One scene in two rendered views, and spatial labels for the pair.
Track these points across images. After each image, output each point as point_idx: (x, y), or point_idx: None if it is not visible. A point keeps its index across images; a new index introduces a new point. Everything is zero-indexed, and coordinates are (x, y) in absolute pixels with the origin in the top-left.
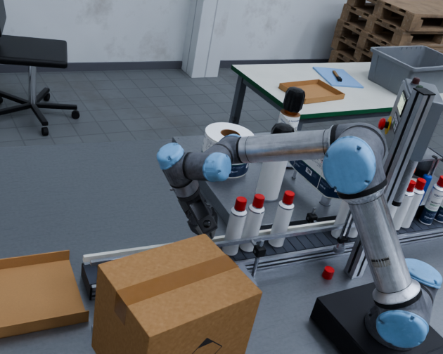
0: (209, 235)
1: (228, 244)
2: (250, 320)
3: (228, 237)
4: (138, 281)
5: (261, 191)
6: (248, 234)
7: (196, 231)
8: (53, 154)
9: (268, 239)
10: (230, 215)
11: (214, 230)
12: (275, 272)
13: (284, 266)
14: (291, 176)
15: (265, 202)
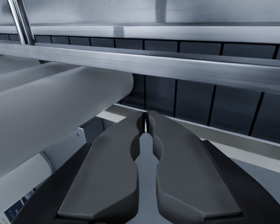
0: (148, 121)
1: (94, 48)
2: None
3: (90, 92)
4: None
5: (36, 170)
6: (38, 78)
7: (226, 173)
8: None
9: None
10: (1, 152)
11: (115, 126)
12: (62, 8)
13: (46, 23)
14: None
15: (44, 152)
